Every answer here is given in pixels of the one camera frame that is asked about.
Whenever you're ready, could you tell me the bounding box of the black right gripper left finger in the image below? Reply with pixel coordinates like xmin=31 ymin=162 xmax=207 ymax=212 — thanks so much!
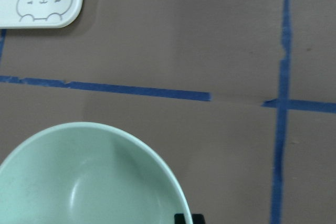
xmin=174 ymin=214 xmax=186 ymax=224

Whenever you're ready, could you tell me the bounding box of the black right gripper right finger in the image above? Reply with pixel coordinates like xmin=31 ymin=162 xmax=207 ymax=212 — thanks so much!
xmin=192 ymin=214 xmax=205 ymax=224

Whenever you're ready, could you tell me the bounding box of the mint green bowl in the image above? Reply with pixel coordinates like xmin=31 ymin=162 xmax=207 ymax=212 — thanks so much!
xmin=1 ymin=122 xmax=193 ymax=223

